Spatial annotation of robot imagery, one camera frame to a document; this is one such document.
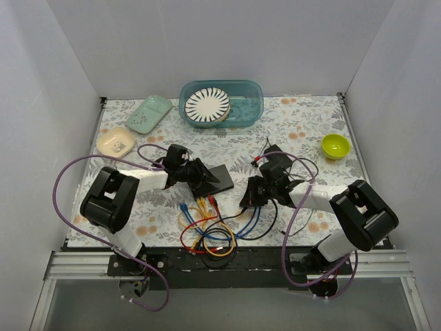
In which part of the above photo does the green rectangular ceramic dish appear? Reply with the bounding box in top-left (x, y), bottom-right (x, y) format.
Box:
top-left (126, 95), bottom-right (172, 134)

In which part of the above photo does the yellow ethernet cable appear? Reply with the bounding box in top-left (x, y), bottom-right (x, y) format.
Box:
top-left (177, 199), bottom-right (238, 259)

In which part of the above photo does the aluminium frame rail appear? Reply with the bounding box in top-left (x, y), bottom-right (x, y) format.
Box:
top-left (44, 250), bottom-right (414, 280)

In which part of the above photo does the floral table mat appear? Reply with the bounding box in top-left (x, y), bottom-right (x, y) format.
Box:
top-left (67, 96), bottom-right (365, 248)

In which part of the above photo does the black network switch box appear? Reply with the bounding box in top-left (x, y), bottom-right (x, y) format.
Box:
top-left (191, 164), bottom-right (235, 199)

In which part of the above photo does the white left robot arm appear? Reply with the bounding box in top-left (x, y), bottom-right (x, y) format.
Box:
top-left (80, 144), bottom-right (220, 257)

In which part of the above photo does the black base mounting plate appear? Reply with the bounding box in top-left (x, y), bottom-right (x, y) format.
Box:
top-left (107, 246), bottom-right (337, 290)

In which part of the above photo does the blue ethernet cable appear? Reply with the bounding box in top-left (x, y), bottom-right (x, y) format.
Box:
top-left (199, 205), bottom-right (263, 242)
top-left (177, 202), bottom-right (235, 252)

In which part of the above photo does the red ethernet cable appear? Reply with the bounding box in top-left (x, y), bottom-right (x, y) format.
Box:
top-left (178, 194), bottom-right (223, 255)

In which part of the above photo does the black ethernet cable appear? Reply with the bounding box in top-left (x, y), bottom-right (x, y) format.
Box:
top-left (199, 199), bottom-right (280, 270)

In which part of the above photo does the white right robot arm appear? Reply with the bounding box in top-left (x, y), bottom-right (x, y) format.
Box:
top-left (239, 162), bottom-right (399, 272)

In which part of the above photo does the black power adapter brick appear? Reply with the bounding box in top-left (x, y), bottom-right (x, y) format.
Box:
top-left (264, 144), bottom-right (293, 168)

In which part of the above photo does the blue striped white plate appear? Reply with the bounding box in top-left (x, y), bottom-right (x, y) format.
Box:
top-left (184, 88), bottom-right (231, 124)

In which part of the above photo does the thin black power cord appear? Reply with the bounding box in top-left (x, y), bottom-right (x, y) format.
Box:
top-left (258, 136), bottom-right (321, 237)

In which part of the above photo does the teal plastic basin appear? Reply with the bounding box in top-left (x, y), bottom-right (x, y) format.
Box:
top-left (178, 80), bottom-right (264, 129)

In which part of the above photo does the lime green bowl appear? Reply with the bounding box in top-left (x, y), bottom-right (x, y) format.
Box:
top-left (321, 134), bottom-right (351, 160)

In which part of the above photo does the beige square panda dish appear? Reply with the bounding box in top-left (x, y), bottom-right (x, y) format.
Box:
top-left (96, 127), bottom-right (136, 158)

